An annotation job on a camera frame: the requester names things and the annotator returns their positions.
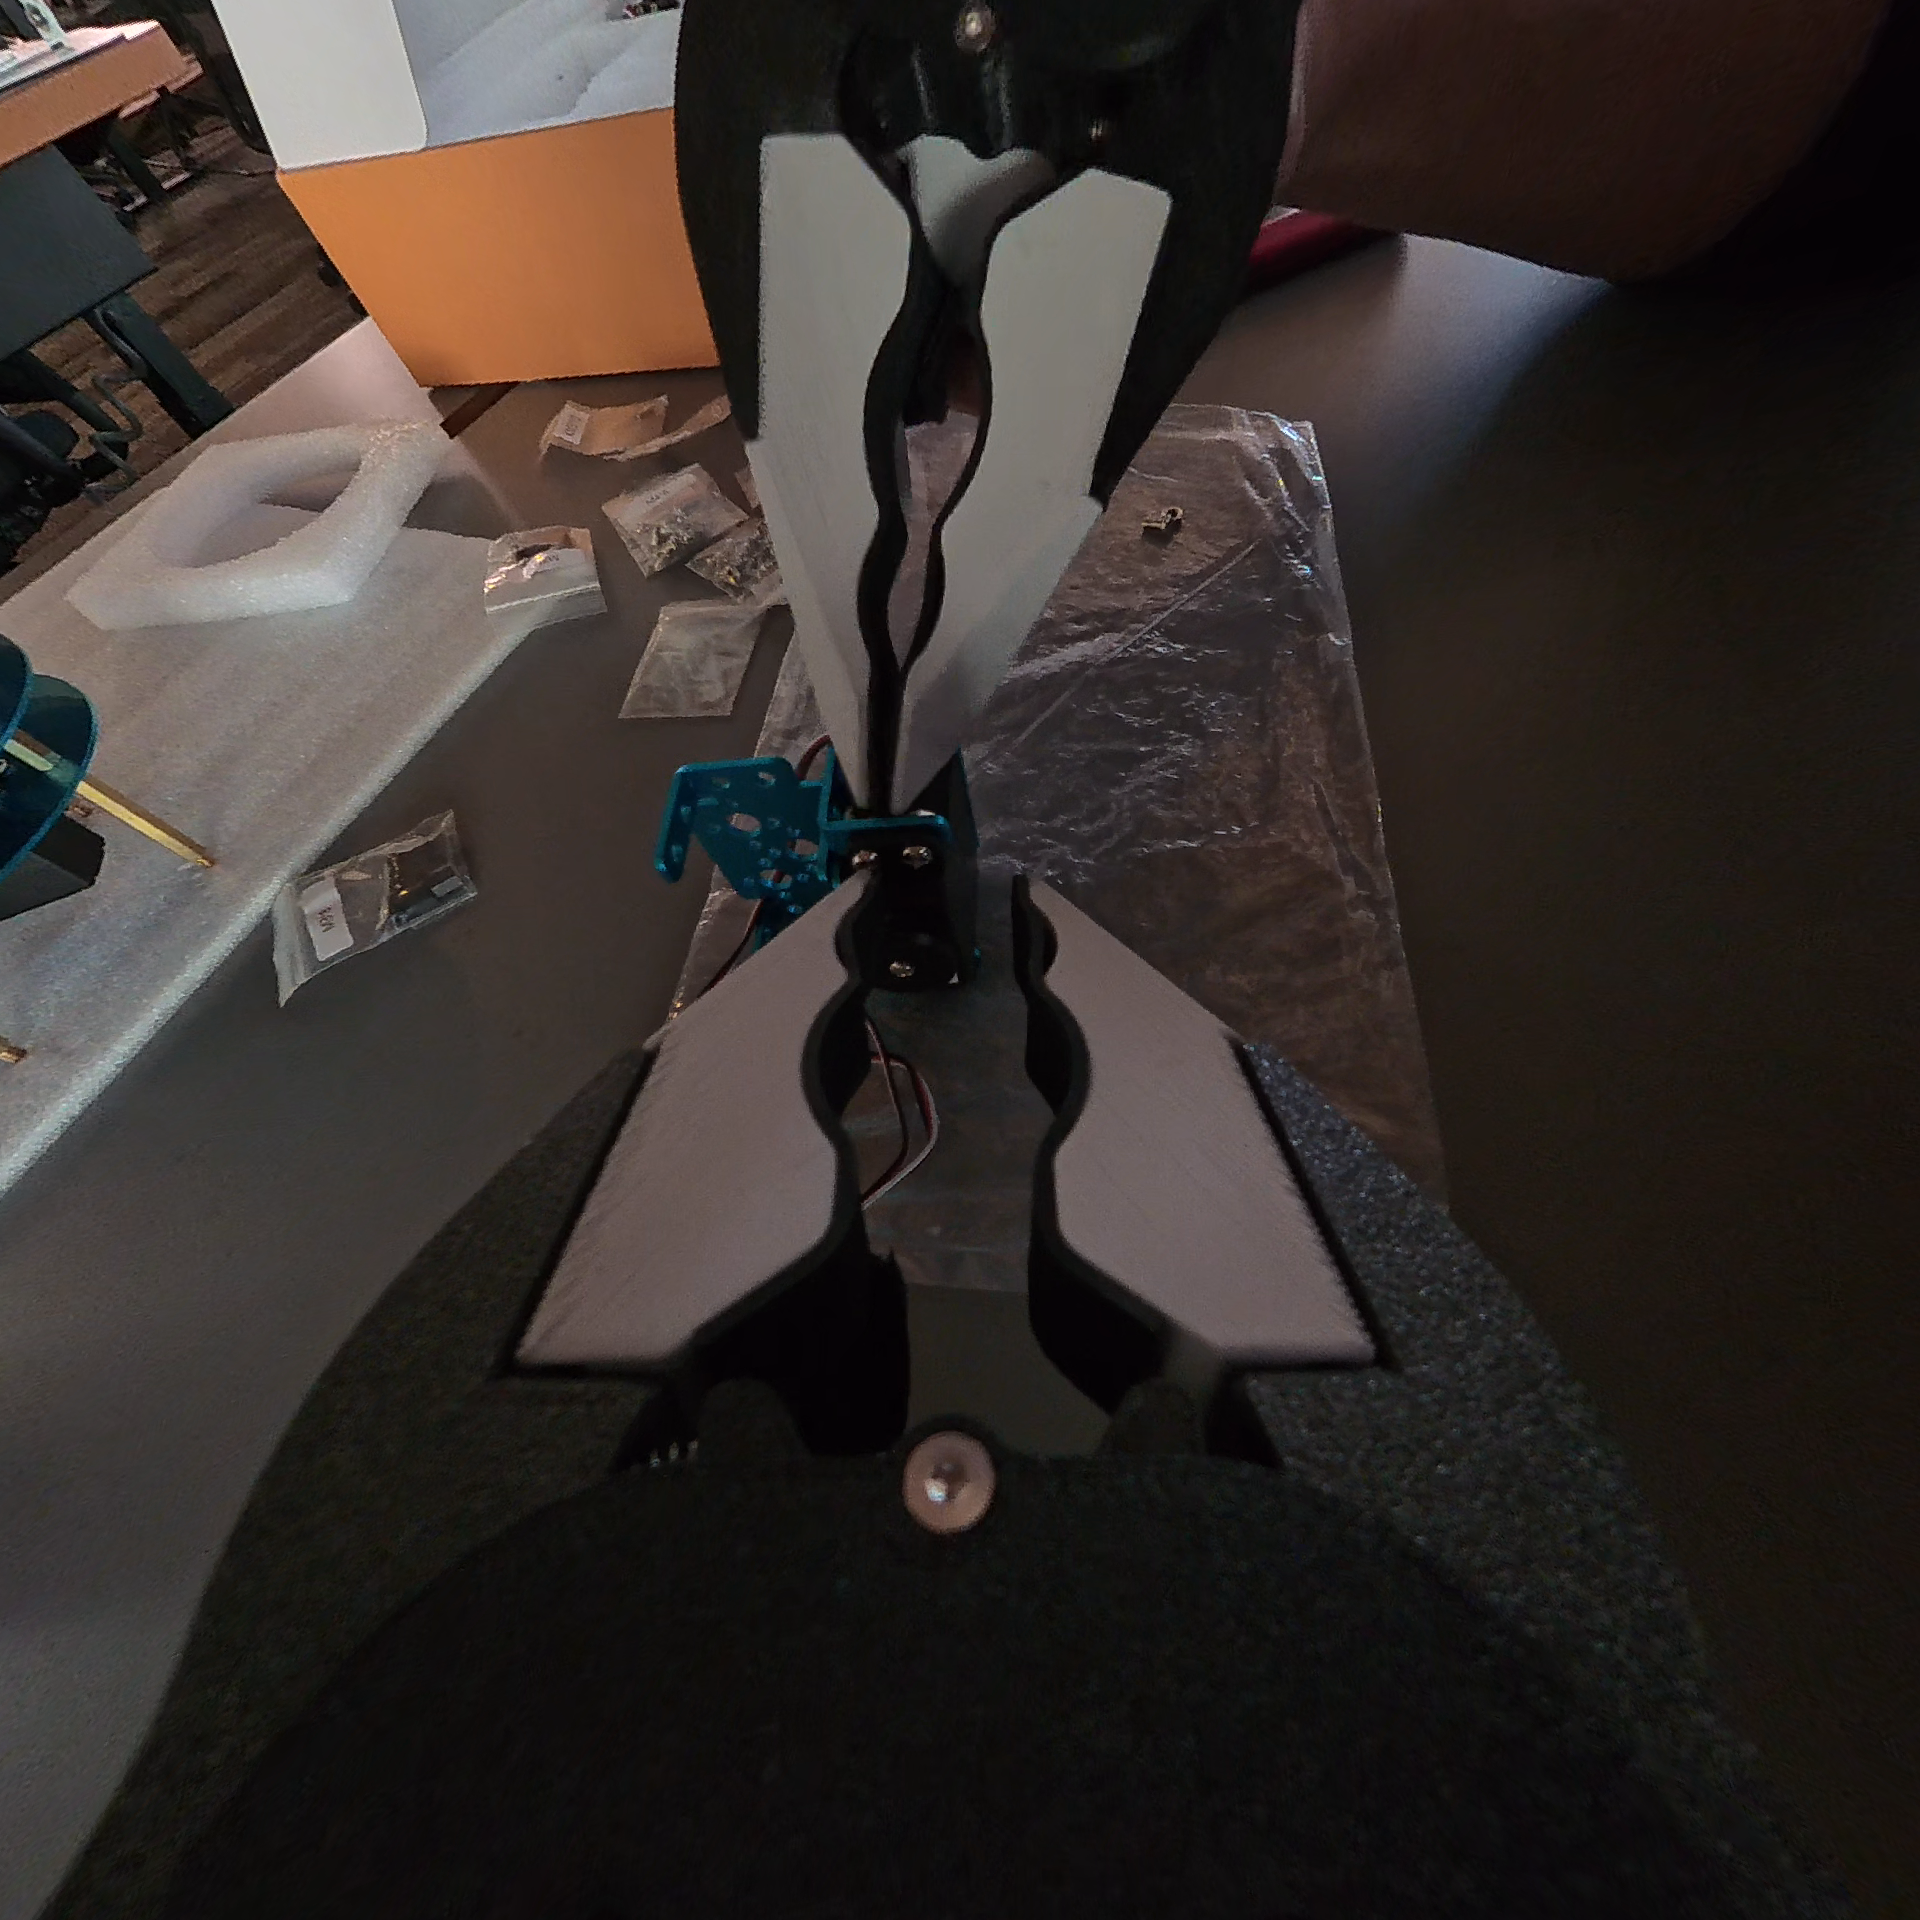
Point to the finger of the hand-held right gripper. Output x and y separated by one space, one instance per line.
818 375
1066 375

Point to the blue bracket with black servo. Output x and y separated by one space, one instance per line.
733 826

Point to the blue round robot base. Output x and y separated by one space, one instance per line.
43 751

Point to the small bag of black parts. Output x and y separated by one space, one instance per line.
376 909

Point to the scattered small screw bags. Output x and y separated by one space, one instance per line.
691 661

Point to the white foam frame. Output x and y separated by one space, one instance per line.
194 569

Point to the orange cardboard box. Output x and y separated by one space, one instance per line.
523 254

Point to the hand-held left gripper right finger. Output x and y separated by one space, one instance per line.
1200 1184

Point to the grey desk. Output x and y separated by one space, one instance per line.
1576 751

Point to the wooden background table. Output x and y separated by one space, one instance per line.
76 82

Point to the white foam sheet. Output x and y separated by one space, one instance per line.
225 751

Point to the white foam box insert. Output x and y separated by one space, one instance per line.
556 67

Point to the person's right forearm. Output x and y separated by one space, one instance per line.
1499 119

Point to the large clear plastic bag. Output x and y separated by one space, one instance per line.
1200 751

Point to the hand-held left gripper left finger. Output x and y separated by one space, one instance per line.
691 1184

